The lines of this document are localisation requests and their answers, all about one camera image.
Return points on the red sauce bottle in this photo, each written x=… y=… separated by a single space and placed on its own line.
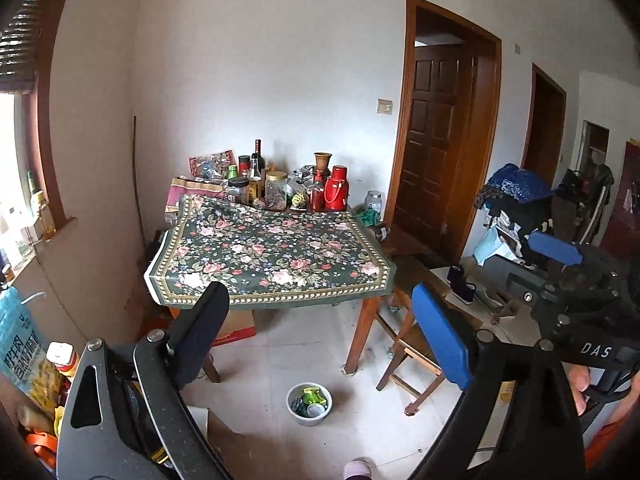
x=316 y=199

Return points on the black shoe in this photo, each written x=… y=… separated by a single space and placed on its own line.
x=466 y=294
x=456 y=277

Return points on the red printed snack bag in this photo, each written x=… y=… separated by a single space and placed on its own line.
x=212 y=162

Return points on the wooden door frame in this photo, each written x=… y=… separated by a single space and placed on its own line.
x=406 y=85

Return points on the dark wine bottle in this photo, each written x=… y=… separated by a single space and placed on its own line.
x=258 y=160

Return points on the narrow wooden doorway frame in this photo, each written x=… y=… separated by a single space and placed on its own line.
x=529 y=120

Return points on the dark red board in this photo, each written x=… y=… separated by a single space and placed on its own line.
x=627 y=200

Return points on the dark clothes pile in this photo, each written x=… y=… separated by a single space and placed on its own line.
x=525 y=220

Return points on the flat cardboard sheet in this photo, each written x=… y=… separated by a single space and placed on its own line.
x=235 y=450

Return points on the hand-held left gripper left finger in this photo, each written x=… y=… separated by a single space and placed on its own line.
x=202 y=330

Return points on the silver-lid glass jar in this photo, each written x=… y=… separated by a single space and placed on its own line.
x=373 y=201

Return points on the white bowl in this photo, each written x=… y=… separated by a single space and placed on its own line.
x=291 y=412

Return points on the person's right forearm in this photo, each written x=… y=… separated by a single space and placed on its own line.
x=605 y=440

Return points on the green custard apple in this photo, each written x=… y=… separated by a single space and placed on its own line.
x=299 y=201

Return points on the green-cap bottle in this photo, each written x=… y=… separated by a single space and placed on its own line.
x=233 y=172

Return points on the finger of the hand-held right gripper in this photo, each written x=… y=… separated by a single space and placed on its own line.
x=555 y=249

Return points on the green plastic bag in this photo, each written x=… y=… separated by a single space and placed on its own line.
x=368 y=217

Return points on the pink slipper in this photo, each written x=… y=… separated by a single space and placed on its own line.
x=357 y=470

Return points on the silver foil wrapper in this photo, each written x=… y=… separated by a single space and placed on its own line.
x=304 y=174

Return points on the grey clear bottle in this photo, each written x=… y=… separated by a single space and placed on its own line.
x=299 y=405

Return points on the brown clay vase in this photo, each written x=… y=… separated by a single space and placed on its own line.
x=323 y=161

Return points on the floral tablecloth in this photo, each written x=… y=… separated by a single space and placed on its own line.
x=260 y=260

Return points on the window blind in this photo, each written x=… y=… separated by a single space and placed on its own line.
x=20 y=50

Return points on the blue patterned cloth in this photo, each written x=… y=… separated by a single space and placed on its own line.
x=520 y=182

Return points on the wooden stool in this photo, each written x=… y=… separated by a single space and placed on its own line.
x=417 y=355

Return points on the clear yellow-label bottle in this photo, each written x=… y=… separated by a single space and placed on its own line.
x=255 y=185

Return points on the gold-lid plastic jar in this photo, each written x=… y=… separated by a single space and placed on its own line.
x=275 y=192

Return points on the red thermos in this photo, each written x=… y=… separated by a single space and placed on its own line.
x=336 y=190

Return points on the brown panelled door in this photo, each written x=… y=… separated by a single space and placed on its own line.
x=430 y=160

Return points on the orange bottle white cap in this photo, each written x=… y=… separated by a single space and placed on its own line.
x=62 y=360

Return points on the light blue plastic bag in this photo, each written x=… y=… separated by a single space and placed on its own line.
x=492 y=247

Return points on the wall light switch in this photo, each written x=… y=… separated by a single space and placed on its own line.
x=384 y=106

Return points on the black-lid jar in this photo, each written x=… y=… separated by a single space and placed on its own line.
x=238 y=192

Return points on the person's right hand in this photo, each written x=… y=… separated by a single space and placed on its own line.
x=581 y=387

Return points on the tipped glass jar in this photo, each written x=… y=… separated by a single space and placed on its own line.
x=380 y=232

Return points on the small wooden side table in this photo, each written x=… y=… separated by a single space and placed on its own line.
x=420 y=275

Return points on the blue printed bag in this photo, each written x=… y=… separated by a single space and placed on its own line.
x=17 y=340

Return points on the pink cloth bag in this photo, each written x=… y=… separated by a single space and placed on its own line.
x=192 y=192

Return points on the brown window frame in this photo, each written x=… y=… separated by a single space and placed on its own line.
x=47 y=160

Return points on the red black canister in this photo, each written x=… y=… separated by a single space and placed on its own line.
x=243 y=166

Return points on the yellow snack packet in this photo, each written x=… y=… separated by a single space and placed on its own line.
x=47 y=385

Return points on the red cardboard box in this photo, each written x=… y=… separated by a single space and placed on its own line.
x=240 y=327

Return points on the yellow oil bottle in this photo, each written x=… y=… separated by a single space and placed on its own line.
x=42 y=212

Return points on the hanging dark coat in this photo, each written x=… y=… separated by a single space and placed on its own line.
x=595 y=185

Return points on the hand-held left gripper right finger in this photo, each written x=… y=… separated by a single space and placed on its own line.
x=440 y=335

